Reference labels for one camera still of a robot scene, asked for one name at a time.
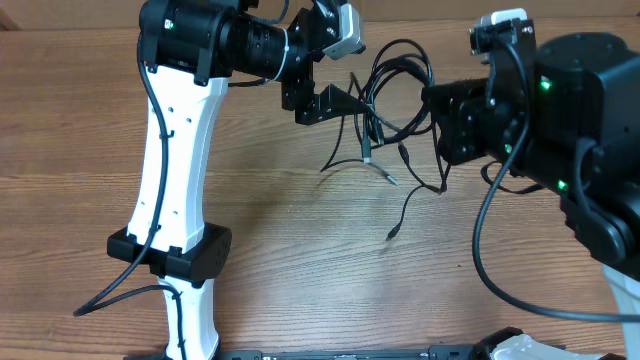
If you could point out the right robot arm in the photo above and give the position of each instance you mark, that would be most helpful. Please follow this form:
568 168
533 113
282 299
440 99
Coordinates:
564 114

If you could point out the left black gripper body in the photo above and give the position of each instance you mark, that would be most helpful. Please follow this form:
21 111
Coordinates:
296 81

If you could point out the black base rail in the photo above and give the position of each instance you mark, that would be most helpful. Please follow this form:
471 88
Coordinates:
507 344

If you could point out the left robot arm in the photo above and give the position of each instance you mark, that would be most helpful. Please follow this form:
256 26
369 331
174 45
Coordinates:
188 51

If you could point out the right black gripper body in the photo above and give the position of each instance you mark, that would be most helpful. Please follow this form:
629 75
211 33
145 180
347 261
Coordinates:
484 138

